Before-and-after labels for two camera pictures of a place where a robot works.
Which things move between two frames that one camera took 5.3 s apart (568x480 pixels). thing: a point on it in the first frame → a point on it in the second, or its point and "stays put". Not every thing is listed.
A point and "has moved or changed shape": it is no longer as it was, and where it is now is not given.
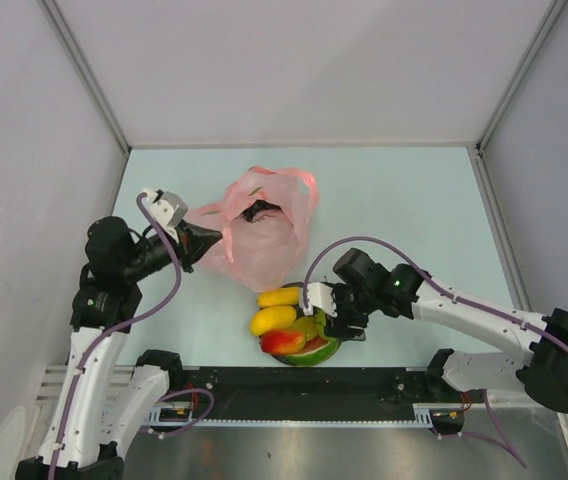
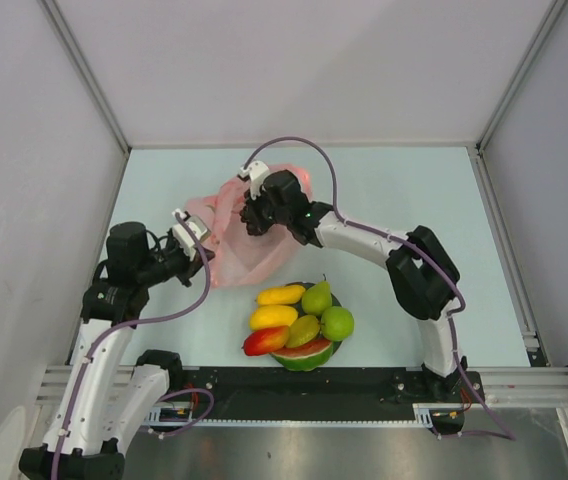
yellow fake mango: [272, 318] stays put
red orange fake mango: [280, 342] → [262, 341]
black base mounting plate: [301, 392] stays put
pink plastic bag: [263, 217] has moved or changed shape
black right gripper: [337, 326] → [264, 192]
